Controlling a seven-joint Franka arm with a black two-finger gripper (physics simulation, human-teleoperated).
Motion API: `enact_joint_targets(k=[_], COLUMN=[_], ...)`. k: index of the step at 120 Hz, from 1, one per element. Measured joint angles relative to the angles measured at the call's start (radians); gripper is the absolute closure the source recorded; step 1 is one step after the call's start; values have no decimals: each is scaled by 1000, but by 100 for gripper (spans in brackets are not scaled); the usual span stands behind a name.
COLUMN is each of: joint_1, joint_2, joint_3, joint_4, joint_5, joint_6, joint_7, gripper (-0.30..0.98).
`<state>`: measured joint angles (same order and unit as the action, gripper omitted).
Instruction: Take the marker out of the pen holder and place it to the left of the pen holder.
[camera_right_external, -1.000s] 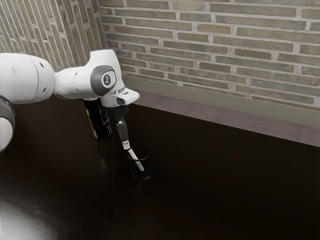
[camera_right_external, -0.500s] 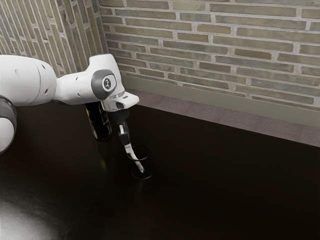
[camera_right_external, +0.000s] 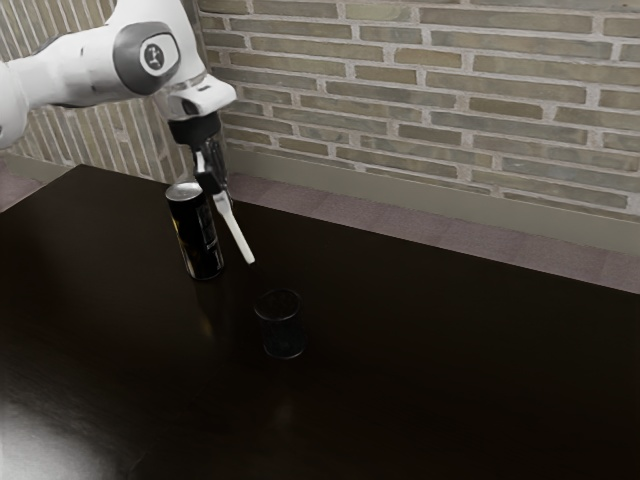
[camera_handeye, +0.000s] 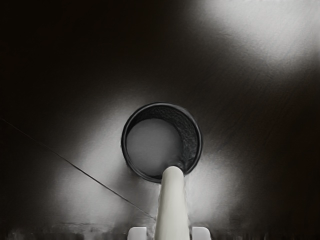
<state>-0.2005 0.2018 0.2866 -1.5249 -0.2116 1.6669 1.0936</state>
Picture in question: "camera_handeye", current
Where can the black mesh pen holder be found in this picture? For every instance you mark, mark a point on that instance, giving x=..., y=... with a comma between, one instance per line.
x=186, y=135

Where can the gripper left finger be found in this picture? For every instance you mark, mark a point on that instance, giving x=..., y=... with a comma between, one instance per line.
x=137, y=233

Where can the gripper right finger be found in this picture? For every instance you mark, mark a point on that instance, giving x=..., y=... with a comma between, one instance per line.
x=200, y=233

